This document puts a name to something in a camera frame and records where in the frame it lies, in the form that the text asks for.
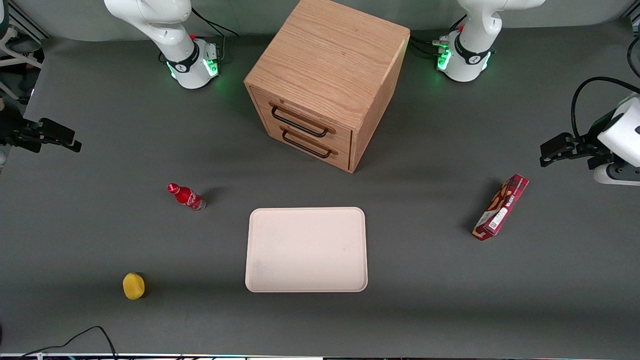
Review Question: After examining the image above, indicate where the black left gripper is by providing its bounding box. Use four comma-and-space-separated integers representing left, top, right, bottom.
539, 109, 622, 169

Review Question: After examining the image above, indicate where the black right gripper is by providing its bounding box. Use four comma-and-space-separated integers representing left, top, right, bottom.
0, 106, 82, 154

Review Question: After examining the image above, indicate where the wooden drawer with long handle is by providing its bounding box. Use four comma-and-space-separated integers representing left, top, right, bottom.
249, 86, 354, 151

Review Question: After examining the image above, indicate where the long black metal drawer handle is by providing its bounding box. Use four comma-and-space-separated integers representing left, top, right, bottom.
270, 102, 337, 139

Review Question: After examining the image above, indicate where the wooden two-drawer cabinet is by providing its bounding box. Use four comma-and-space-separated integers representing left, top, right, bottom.
244, 0, 411, 174

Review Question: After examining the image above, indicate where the red snack box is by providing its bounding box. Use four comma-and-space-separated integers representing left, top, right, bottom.
472, 174, 530, 242

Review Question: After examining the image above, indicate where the red soda bottle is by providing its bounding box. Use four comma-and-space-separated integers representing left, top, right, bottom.
167, 183, 206, 212

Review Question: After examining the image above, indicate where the yellow round sponge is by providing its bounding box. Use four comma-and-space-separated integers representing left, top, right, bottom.
122, 272, 146, 301

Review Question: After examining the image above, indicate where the cream rectangular plastic tray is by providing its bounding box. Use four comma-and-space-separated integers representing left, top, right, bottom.
245, 206, 369, 293

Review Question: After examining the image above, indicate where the black left arm loop cable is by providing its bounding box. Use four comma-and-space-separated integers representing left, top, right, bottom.
571, 76, 640, 141

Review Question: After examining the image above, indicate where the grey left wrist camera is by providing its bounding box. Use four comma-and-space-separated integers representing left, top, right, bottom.
593, 162, 640, 187

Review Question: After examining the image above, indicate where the white chair frame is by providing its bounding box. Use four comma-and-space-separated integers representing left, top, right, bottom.
0, 27, 45, 101

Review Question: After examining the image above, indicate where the black hanging cable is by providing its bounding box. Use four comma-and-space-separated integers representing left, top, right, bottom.
627, 35, 640, 79

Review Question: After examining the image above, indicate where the aluminium frame profile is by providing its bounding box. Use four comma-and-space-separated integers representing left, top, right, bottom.
7, 0, 51, 40

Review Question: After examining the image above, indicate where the black left arm base cable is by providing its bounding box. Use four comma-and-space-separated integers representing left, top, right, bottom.
409, 15, 466, 59

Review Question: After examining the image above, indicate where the black arm base cable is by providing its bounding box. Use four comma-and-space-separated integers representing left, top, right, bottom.
409, 15, 466, 59
190, 7, 240, 39

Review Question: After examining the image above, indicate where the black right arm base cable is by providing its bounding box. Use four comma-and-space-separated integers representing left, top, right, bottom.
190, 7, 240, 39

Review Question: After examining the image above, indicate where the thin black table cable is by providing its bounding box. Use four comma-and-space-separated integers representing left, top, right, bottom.
20, 326, 119, 360

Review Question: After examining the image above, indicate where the wooden drawer with short handle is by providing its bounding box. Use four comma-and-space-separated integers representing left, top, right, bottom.
255, 112, 353, 172

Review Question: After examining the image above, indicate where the short black metal drawer handle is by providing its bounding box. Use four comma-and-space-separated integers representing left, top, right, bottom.
280, 127, 339, 160

